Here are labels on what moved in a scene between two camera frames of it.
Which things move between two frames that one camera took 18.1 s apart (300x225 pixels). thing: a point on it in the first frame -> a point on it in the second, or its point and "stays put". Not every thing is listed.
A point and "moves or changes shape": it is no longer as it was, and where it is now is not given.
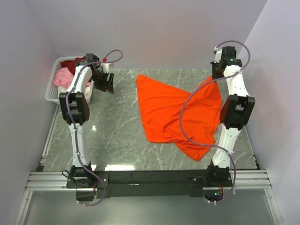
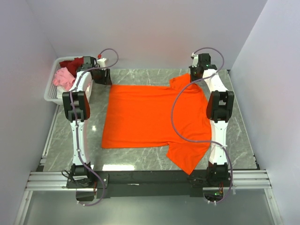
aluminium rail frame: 38,179 stays put
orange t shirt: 160,106 moves or changes shape
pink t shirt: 63,77 stays put
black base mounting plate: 126,184 stays put
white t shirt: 88,90 stays put
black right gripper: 213,75 -> 191,69
